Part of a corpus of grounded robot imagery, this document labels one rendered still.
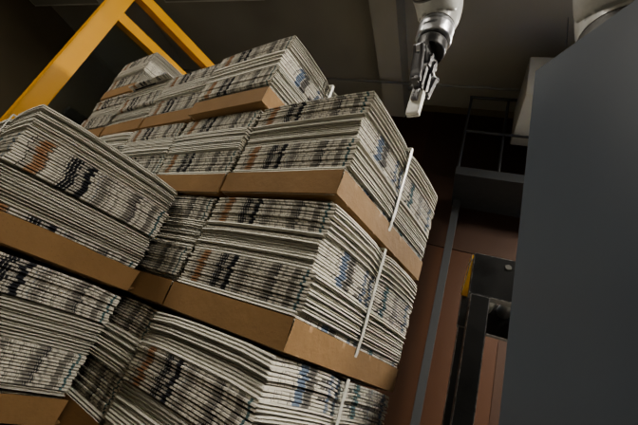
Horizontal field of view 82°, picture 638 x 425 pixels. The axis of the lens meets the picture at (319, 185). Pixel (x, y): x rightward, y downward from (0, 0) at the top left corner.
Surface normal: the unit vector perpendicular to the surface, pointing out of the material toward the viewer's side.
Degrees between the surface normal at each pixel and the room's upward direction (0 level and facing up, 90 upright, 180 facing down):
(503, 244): 90
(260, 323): 93
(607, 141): 90
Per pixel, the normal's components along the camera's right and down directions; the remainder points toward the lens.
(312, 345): 0.78, 0.04
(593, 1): -0.81, 0.54
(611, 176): -0.89, -0.42
